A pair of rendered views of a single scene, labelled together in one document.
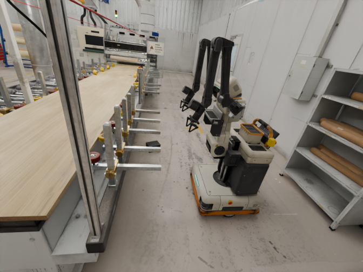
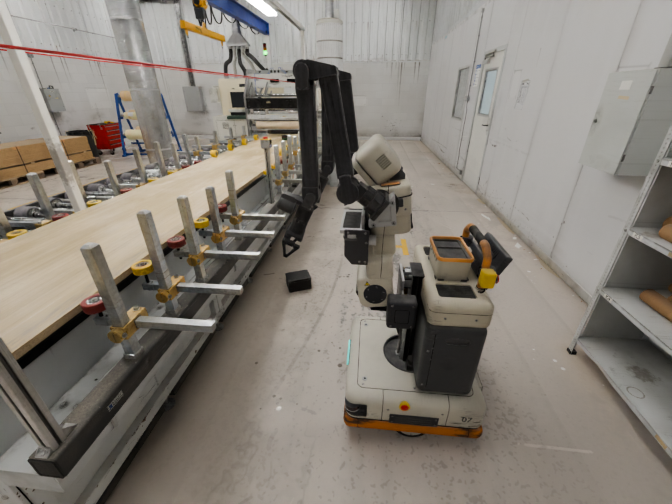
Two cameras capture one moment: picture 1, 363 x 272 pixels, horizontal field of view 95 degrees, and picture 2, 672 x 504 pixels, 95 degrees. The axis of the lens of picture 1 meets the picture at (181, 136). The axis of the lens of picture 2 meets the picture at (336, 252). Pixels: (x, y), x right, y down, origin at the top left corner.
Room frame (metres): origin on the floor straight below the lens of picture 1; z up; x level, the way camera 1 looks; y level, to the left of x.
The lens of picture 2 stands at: (0.20, -0.53, 1.54)
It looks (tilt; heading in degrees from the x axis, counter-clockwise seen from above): 27 degrees down; 17
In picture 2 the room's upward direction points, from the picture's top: straight up
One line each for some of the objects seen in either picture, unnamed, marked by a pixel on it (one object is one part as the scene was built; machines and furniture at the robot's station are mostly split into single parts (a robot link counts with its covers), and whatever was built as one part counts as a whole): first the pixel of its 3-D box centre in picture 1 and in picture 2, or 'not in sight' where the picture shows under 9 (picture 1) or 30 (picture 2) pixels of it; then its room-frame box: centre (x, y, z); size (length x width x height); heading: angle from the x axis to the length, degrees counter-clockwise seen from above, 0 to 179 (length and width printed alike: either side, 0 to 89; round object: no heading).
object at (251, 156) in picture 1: (240, 156); (434, 307); (1.52, -0.65, 0.59); 0.55 x 0.34 x 0.83; 10
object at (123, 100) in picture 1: (125, 125); (193, 244); (1.27, 0.49, 0.90); 0.04 x 0.04 x 0.48; 11
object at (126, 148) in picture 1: (132, 148); (192, 288); (1.08, 0.37, 0.80); 0.43 x 0.03 x 0.04; 101
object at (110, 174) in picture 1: (112, 168); (128, 324); (0.80, 0.40, 0.82); 0.14 x 0.06 x 0.05; 11
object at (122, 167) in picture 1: (127, 167); (154, 323); (0.84, 0.32, 0.82); 0.43 x 0.03 x 0.04; 101
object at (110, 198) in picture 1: (142, 97); (285, 190); (2.93, 0.80, 0.67); 5.11 x 0.08 x 0.10; 11
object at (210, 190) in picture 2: (129, 117); (217, 229); (1.52, 0.53, 0.87); 0.04 x 0.04 x 0.48; 11
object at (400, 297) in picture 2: (221, 151); (383, 296); (1.41, -0.41, 0.68); 0.28 x 0.27 x 0.25; 10
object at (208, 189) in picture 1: (222, 185); (407, 367); (1.50, -0.56, 0.16); 0.67 x 0.64 x 0.25; 100
